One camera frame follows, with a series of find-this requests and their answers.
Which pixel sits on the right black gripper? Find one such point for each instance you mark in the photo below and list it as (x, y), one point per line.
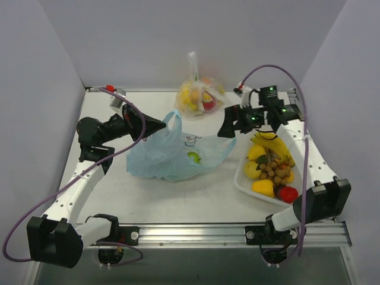
(237, 119)

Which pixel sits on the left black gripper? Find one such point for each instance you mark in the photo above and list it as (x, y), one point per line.
(132, 121)

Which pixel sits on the light blue plastic bag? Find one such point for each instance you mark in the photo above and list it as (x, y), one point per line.
(163, 155)

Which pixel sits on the yellow fake banana bunch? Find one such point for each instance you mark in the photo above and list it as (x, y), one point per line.
(272, 142)

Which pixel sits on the green fake apple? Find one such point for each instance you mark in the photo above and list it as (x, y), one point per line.
(194, 156)

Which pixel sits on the brown fake longan bunch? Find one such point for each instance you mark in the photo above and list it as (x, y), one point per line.
(273, 169)

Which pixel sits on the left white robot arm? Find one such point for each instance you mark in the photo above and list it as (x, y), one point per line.
(54, 238)

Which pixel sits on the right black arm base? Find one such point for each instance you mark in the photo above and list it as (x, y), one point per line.
(275, 247)

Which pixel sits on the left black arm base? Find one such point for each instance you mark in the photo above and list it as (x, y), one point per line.
(119, 248)

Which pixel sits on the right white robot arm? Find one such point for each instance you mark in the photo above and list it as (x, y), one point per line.
(323, 194)

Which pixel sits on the clear tied bag of fruits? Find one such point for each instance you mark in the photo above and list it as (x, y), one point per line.
(198, 95)

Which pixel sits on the yellow fake pear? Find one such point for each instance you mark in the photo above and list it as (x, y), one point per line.
(255, 152)

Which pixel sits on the yellow fake bell pepper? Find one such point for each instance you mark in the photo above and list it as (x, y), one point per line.
(264, 187)

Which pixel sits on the red fake bell pepper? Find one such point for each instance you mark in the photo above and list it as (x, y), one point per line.
(288, 194)

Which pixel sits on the white plastic basket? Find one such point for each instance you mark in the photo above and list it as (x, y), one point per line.
(244, 184)

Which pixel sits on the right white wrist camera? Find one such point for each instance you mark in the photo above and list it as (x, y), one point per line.
(245, 93)

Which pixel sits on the aluminium front rail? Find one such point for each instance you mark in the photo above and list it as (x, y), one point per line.
(324, 234)

